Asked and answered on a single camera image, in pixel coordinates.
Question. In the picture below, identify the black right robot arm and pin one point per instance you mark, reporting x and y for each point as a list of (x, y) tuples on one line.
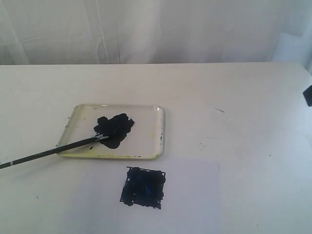
[(308, 96)]

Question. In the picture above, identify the thin black paintbrush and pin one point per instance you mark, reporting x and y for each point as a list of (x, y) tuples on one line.
[(54, 151)]

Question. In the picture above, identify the white backdrop curtain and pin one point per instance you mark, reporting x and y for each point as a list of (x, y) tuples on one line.
[(154, 31)]

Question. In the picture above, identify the white paint tray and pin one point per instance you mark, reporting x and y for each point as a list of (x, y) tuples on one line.
[(144, 141)]

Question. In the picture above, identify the dark blue paint blob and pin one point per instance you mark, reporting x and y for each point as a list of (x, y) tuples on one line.
[(115, 128)]

